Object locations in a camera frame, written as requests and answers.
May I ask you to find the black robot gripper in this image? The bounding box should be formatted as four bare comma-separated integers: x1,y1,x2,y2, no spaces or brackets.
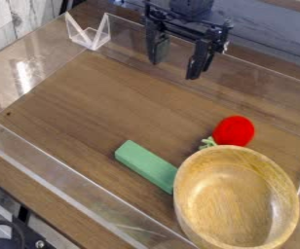
144,0,233,80

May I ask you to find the red knitted strawberry toy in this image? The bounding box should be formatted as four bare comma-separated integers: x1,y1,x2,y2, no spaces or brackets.
199,116,256,150

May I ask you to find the wooden bowl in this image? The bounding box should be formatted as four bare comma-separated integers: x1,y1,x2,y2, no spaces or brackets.
175,145,300,249

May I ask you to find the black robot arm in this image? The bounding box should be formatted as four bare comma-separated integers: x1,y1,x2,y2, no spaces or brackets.
144,0,233,80

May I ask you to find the green rectangular block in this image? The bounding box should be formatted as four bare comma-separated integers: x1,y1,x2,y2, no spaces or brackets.
116,140,177,195

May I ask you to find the black device with screw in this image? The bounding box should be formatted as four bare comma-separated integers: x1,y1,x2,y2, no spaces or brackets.
0,221,57,249

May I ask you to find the clear acrylic corner bracket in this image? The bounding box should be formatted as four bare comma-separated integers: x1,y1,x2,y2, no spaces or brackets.
65,13,112,51

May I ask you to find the clear acrylic back wall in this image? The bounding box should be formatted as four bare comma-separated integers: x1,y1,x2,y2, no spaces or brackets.
101,14,300,135

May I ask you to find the clear acrylic wall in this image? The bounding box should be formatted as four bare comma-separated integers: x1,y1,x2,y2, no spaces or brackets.
101,14,300,135
0,125,196,249

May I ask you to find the clear acrylic front wall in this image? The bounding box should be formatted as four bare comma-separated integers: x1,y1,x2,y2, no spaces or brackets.
0,125,196,249

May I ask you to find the black cable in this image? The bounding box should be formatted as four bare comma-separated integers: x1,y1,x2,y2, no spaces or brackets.
0,219,26,249

